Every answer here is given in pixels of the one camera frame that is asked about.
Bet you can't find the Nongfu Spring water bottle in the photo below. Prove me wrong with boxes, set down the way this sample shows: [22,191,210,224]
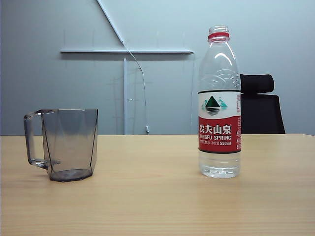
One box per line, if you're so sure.
[197,25,242,179]

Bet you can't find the grey transparent plastic mug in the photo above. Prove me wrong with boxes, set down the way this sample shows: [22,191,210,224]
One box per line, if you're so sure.
[23,109,99,183]

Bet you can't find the black office chair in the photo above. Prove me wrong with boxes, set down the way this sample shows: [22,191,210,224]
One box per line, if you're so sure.
[239,73,286,135]

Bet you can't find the horizontal white wall rail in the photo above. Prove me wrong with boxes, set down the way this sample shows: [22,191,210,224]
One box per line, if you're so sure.
[60,48,195,56]

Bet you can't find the diagonal white wall bar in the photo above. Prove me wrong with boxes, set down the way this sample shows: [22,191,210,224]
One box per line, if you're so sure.
[96,0,127,45]

